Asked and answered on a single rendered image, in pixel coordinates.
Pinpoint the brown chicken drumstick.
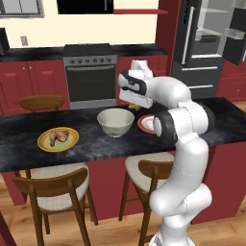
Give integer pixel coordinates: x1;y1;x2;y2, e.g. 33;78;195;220
48;129;70;148

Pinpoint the steel oven with black hob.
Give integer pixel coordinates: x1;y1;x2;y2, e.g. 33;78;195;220
62;43;118;111

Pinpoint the black microwave oven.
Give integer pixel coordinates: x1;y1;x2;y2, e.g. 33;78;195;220
0;27;11;56

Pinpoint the red rimmed white plate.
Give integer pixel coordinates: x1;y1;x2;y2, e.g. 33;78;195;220
136;113;161;135

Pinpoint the silver fridge drawer handle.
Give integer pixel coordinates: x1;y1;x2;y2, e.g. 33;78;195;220
187;84;214;90
181;65;219;72

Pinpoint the red kitchen island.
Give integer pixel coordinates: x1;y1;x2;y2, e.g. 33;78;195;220
0;96;246;226

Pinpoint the red wall shelf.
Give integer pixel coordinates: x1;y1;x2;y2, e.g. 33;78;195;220
113;9;169;16

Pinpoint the silver fridge door handle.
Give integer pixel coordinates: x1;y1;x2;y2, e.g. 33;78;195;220
181;6;196;66

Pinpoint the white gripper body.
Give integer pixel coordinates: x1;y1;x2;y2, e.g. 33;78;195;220
118;86;155;110

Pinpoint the grey framed window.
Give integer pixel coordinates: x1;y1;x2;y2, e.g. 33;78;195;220
0;0;45;19

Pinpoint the black fridge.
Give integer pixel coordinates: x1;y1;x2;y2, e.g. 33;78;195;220
171;0;246;101

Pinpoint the black extractor hood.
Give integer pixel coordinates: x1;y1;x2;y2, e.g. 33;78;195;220
56;0;115;15

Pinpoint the red tall cupboard panel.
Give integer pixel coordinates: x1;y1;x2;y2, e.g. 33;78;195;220
155;0;183;78

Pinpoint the pale green bowl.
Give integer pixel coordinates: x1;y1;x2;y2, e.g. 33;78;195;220
96;108;135;138

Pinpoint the black closed fridge door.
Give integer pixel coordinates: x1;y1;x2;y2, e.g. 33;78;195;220
178;0;204;69

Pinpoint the black open fridge door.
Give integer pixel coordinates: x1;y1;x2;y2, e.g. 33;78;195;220
222;6;246;67

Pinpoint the wooden stool with white cushion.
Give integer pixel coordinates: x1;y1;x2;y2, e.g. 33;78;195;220
17;94;65;113
118;152;176;246
12;162;99;246

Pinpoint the yellow plate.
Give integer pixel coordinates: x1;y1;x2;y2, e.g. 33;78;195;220
37;127;80;153

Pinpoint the orange carrot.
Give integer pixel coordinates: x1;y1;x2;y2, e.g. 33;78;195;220
128;103;144;111

